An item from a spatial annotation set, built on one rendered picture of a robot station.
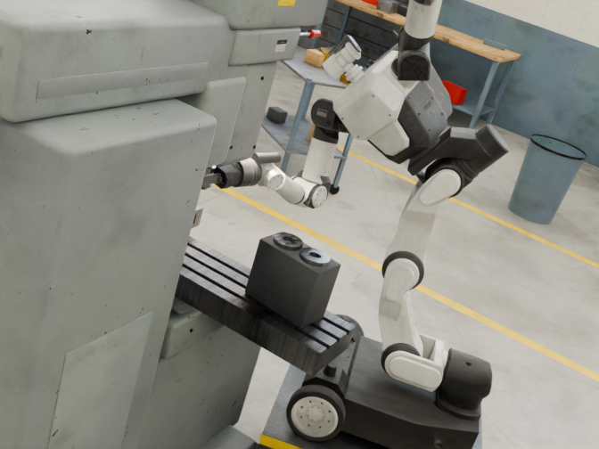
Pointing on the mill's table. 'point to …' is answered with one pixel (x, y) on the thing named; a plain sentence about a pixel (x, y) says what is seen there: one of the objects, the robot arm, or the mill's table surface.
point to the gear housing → (264, 45)
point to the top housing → (267, 12)
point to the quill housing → (250, 111)
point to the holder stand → (292, 278)
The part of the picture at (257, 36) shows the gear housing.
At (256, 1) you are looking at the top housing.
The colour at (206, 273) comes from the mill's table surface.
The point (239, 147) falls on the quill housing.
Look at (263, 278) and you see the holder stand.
